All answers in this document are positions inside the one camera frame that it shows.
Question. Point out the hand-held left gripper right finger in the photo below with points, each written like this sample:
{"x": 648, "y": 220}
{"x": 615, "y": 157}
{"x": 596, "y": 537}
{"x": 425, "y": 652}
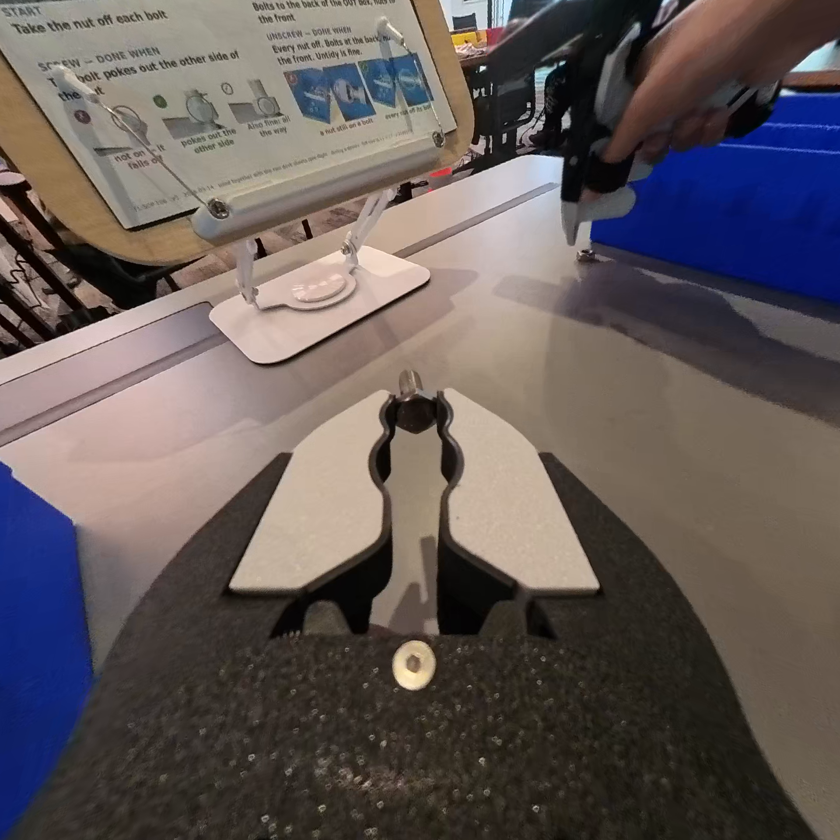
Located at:
{"x": 518, "y": 512}

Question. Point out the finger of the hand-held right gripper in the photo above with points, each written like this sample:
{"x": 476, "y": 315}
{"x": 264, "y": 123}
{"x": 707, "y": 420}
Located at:
{"x": 572, "y": 220}

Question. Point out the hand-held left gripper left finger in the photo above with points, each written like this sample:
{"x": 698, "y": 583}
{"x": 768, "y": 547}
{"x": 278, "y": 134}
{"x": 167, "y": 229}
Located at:
{"x": 315, "y": 512}

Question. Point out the steel hex bolt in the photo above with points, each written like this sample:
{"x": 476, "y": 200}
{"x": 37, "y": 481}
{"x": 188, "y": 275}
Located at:
{"x": 415, "y": 417}

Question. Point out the blue plastic bin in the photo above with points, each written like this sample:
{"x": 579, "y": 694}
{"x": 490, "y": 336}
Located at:
{"x": 722, "y": 197}
{"x": 33, "y": 623}

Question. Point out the person's right hand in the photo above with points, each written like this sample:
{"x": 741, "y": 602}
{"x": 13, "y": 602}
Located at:
{"x": 709, "y": 59}

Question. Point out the white tablet stand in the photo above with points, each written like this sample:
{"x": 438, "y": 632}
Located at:
{"x": 367, "y": 289}

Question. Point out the printed instruction sheet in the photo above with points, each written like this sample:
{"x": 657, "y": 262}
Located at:
{"x": 229, "y": 79}

